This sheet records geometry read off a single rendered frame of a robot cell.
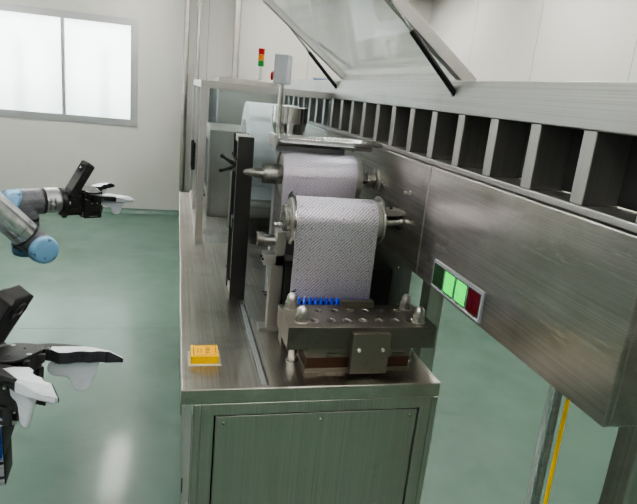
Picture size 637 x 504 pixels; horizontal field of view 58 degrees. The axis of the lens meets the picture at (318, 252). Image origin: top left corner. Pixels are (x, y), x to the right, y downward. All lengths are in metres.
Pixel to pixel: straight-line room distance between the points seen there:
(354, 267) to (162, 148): 5.61
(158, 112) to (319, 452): 5.87
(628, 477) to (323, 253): 0.88
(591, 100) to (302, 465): 1.08
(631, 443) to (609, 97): 0.61
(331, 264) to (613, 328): 0.85
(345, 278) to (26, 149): 5.96
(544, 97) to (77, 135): 6.37
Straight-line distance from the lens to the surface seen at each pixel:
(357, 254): 1.62
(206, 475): 1.54
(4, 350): 0.83
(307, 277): 1.61
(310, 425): 1.51
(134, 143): 7.10
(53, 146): 7.22
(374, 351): 1.50
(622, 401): 1.02
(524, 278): 1.16
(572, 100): 1.10
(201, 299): 1.95
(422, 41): 1.45
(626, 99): 1.00
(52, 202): 1.83
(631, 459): 1.23
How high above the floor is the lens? 1.59
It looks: 15 degrees down
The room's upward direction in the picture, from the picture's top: 6 degrees clockwise
